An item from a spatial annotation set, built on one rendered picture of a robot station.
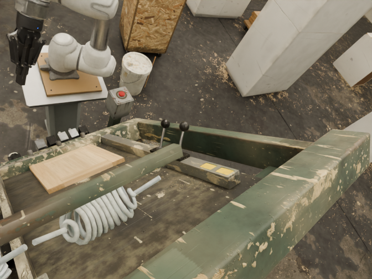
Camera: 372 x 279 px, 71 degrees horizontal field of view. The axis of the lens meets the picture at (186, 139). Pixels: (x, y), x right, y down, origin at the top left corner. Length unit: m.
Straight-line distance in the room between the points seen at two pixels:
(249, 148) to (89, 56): 1.15
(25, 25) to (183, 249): 0.83
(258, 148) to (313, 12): 2.21
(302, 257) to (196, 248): 2.68
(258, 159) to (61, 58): 1.31
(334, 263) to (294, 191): 2.84
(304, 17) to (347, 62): 2.84
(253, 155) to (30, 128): 2.06
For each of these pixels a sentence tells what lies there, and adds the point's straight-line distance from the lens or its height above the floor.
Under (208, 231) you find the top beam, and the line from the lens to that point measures 0.47.
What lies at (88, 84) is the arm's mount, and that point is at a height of 0.77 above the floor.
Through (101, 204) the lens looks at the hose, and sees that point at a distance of 0.42.
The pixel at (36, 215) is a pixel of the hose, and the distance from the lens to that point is 0.34.
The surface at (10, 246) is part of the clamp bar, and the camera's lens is 0.71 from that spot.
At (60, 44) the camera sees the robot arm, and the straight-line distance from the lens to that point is 1.77.
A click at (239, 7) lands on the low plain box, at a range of 4.87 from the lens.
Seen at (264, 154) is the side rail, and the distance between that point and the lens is 0.96.
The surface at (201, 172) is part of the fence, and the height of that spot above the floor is 1.54.
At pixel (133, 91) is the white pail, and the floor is 0.08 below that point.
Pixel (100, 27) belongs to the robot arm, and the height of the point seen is 1.21.
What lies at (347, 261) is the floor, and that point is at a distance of 3.53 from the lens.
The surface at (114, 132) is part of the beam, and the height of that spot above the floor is 0.90.
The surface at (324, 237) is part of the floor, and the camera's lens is 3.39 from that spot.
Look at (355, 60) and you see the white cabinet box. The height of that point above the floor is 0.33.
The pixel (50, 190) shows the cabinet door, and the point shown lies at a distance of 1.09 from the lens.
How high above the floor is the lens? 2.23
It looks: 52 degrees down
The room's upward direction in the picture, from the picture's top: 36 degrees clockwise
